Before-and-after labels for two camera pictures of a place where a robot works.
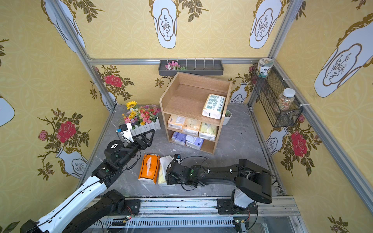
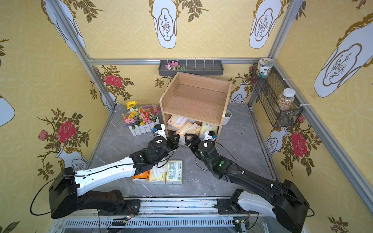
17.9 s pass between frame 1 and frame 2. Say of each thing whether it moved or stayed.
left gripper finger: moved
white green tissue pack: moved
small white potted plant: stayed
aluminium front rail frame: stayed
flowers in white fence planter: stayed
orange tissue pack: moved
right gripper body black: moved
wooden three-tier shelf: stayed
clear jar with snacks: stayed
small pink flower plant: stayed
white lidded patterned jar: stayed
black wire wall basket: stayed
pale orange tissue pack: stayed
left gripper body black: moved
